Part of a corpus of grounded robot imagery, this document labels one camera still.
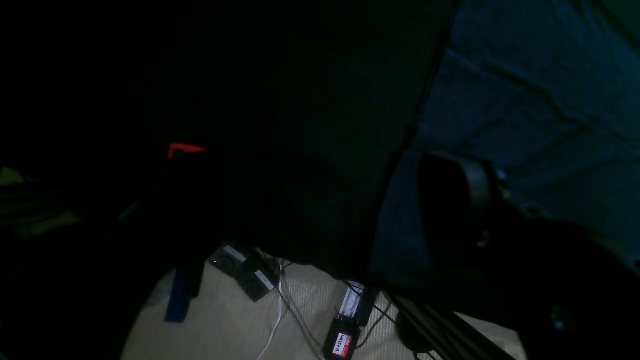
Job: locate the blue clamp handle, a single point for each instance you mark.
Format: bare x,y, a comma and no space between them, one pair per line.
180,297

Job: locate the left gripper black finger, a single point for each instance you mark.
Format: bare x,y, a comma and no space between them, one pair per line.
457,196

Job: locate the dark grey T-shirt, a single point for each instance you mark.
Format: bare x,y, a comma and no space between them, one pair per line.
548,91

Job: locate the black power adapter labelled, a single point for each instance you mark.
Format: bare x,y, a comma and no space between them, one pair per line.
341,340

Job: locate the black table cloth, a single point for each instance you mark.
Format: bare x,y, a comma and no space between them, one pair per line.
303,105

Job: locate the orange black clamp right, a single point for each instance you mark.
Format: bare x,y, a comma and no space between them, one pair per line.
175,147

